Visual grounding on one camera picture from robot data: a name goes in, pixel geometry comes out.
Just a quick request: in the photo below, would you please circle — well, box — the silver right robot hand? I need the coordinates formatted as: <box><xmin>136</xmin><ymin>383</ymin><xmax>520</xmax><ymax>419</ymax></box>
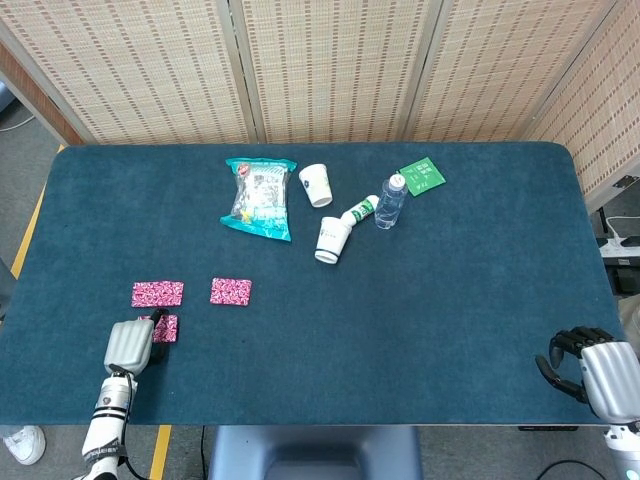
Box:
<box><xmin>535</xmin><ymin>326</ymin><xmax>640</xmax><ymax>426</ymax></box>

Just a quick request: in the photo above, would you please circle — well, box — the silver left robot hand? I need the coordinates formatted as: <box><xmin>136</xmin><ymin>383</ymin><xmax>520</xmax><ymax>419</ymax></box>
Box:
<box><xmin>102</xmin><ymin>307</ymin><xmax>171</xmax><ymax>376</ymax></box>

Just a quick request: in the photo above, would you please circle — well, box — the pink patterned tile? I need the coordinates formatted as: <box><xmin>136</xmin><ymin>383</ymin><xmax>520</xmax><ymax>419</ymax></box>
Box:
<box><xmin>130</xmin><ymin>280</ymin><xmax>185</xmax><ymax>309</ymax></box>
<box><xmin>138</xmin><ymin>313</ymin><xmax>179</xmax><ymax>344</ymax></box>
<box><xmin>209</xmin><ymin>277</ymin><xmax>254</xmax><ymax>307</ymax></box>

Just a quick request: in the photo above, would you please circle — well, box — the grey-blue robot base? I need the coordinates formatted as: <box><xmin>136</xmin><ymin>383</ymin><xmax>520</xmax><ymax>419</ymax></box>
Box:
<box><xmin>207</xmin><ymin>425</ymin><xmax>424</xmax><ymax>480</ymax></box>

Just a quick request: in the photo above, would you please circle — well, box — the white power strip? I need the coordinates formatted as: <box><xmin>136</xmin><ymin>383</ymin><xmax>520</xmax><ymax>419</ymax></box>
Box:
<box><xmin>597</xmin><ymin>234</ymin><xmax>640</xmax><ymax>259</ymax></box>

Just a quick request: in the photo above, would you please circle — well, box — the grey trouser leg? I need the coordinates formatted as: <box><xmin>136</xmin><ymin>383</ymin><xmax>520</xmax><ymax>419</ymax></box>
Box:
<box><xmin>0</xmin><ymin>257</ymin><xmax>15</xmax><ymax>321</ymax></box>

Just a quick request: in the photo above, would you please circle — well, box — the white sneaker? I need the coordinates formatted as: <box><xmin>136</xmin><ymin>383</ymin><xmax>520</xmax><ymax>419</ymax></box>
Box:
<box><xmin>2</xmin><ymin>424</ymin><xmax>47</xmax><ymax>466</ymax></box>

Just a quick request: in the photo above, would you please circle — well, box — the teal snack bag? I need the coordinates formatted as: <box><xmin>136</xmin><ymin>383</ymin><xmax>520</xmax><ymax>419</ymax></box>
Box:
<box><xmin>218</xmin><ymin>156</ymin><xmax>298</xmax><ymax>243</ymax></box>

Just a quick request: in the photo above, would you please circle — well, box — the blue felt table cover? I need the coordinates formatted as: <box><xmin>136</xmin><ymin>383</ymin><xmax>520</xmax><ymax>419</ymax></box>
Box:
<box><xmin>0</xmin><ymin>142</ymin><xmax>632</xmax><ymax>427</ymax></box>

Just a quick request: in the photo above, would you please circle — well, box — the blue-banded white paper cup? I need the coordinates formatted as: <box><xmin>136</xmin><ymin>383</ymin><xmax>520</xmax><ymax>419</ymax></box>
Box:
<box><xmin>313</xmin><ymin>215</ymin><xmax>354</xmax><ymax>265</ymax></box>

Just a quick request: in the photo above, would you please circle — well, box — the plain white paper cup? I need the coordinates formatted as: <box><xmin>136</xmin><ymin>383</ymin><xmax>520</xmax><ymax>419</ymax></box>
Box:
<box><xmin>298</xmin><ymin>163</ymin><xmax>335</xmax><ymax>209</ymax></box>

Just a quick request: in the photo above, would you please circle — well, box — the woven bamboo screen panel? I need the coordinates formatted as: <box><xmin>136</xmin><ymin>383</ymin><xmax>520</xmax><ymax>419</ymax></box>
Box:
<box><xmin>522</xmin><ymin>0</ymin><xmax>640</xmax><ymax>211</ymax></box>
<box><xmin>0</xmin><ymin>0</ymin><xmax>251</xmax><ymax>146</ymax></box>
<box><xmin>227</xmin><ymin>0</ymin><xmax>444</xmax><ymax>145</ymax></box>
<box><xmin>402</xmin><ymin>0</ymin><xmax>619</xmax><ymax>144</ymax></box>

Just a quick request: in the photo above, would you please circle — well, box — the green sachet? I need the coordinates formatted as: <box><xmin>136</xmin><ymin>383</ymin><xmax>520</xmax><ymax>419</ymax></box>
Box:
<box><xmin>398</xmin><ymin>156</ymin><xmax>447</xmax><ymax>198</ymax></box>

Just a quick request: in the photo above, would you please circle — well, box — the green white drink bottle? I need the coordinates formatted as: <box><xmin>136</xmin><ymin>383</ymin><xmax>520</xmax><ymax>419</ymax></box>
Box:
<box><xmin>341</xmin><ymin>194</ymin><xmax>380</xmax><ymax>227</ymax></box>

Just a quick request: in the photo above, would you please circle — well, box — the brown wooden panel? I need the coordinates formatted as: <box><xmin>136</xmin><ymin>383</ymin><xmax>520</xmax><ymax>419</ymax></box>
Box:
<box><xmin>0</xmin><ymin>42</ymin><xmax>84</xmax><ymax>147</ymax></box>

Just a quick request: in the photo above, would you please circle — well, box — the clear water bottle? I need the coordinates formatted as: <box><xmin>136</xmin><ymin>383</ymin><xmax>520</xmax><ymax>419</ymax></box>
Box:
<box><xmin>374</xmin><ymin>172</ymin><xmax>409</xmax><ymax>231</ymax></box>

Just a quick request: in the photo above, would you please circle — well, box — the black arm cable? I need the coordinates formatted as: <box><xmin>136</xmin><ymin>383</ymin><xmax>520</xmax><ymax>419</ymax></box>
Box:
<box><xmin>112</xmin><ymin>367</ymin><xmax>151</xmax><ymax>480</ymax></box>

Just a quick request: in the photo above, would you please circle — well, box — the black floor cable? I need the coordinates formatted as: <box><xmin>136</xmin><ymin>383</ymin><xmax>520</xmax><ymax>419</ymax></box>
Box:
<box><xmin>537</xmin><ymin>458</ymin><xmax>609</xmax><ymax>480</ymax></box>

